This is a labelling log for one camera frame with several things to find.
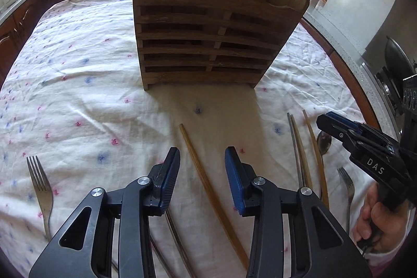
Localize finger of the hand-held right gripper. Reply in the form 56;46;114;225
326;131;359;154
316;111;363;134

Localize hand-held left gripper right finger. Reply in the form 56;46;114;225
225;146;372;278

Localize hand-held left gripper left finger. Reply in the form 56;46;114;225
29;147;181;278

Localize metal spoon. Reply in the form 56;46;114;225
315;131;333;187

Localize metal fork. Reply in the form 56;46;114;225
27;155;54;241
337;166;356;234

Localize wooden slatted utensil holder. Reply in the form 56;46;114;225
132;0;310;91

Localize person's right hand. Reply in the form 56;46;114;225
353;182;412;253

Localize floral white tablecloth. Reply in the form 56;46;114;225
0;0;375;278

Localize brown lower kitchen cabinets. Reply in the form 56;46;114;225
0;0;134;80

